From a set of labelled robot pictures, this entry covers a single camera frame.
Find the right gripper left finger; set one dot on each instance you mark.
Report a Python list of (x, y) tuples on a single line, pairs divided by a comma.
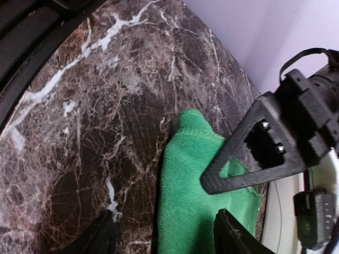
[(98, 237)]

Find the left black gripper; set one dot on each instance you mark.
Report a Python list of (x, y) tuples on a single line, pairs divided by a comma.
[(310, 106)]

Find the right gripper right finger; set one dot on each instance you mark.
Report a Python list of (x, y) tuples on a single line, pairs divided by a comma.
[(231, 237)]

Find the green microfiber towel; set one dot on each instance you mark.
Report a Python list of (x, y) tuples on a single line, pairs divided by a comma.
[(186, 212)]

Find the white plastic basin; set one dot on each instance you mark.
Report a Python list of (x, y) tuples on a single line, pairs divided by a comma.
[(280, 227)]

